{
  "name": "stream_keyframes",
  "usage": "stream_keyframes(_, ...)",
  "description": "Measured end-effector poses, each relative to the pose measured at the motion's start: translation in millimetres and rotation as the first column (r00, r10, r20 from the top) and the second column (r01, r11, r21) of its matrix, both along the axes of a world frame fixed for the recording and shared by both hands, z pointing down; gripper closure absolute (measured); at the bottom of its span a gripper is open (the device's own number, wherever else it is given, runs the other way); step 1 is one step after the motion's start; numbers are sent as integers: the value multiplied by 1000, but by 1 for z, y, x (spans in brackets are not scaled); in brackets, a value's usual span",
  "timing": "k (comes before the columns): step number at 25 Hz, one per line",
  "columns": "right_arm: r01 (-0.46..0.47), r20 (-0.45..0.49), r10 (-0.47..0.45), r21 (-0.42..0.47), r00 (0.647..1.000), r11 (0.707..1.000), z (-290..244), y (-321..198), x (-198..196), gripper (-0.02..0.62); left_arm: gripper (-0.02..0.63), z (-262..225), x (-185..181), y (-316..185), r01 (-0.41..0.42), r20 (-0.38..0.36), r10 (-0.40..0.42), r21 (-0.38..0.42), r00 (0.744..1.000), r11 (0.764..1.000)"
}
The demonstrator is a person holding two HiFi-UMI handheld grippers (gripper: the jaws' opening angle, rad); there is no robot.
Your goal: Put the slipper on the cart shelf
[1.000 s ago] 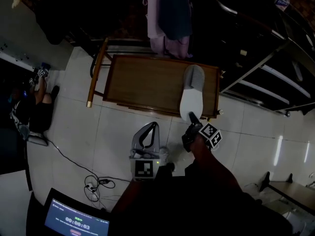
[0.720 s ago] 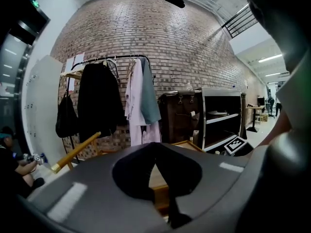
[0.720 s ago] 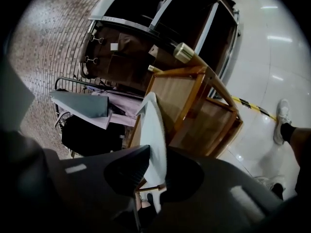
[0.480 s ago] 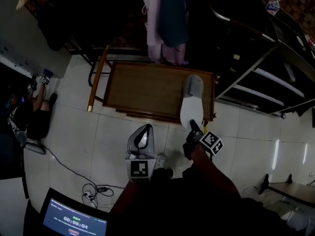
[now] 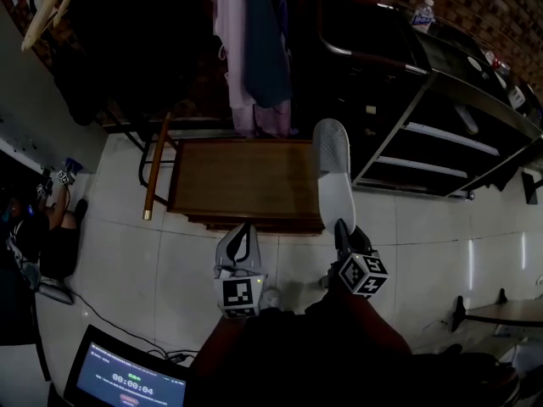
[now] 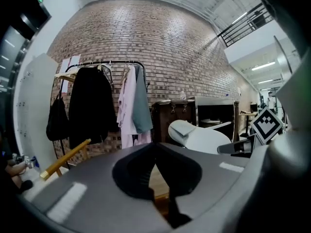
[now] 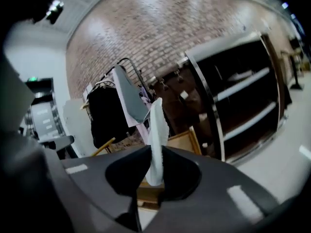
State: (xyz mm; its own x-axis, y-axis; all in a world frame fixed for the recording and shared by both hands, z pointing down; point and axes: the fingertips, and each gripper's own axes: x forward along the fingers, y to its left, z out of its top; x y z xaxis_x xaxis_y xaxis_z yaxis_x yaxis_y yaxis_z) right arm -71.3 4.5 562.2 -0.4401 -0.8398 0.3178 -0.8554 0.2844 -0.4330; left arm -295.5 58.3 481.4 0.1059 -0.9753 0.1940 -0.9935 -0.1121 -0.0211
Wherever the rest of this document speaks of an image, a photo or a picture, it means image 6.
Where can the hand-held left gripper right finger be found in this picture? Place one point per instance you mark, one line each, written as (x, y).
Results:
(181, 173)

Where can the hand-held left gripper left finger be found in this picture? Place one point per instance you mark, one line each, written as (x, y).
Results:
(132, 171)

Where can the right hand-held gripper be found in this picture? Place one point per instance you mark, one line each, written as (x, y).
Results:
(266, 126)

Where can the metal cart shelf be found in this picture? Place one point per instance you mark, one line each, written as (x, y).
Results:
(216, 110)

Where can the wooden rack shelf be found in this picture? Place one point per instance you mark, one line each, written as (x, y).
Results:
(65, 76)

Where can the wooden side table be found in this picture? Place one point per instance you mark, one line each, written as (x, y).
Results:
(247, 116)

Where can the brown wooden cabinet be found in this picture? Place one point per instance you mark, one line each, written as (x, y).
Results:
(167, 120)

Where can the pink shirt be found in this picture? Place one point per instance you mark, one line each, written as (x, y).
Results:
(127, 110)

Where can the grey-green shirt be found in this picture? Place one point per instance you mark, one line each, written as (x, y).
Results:
(142, 108)

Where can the clear plastic bottle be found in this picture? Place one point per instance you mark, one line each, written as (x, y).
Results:
(182, 95)

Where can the black coat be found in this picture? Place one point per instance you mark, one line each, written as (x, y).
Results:
(91, 105)

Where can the black hanging bag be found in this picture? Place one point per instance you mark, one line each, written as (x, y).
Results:
(56, 122)

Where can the black metal clothes rack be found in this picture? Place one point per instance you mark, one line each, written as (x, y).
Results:
(116, 62)

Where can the white board panel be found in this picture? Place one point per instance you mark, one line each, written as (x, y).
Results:
(34, 101)

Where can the black metal railing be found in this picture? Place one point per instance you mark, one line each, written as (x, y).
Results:
(245, 24)

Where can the white paper sheets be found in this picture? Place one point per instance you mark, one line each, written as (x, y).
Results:
(70, 62)

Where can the wooden chair frame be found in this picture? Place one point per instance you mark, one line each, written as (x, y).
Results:
(65, 159)

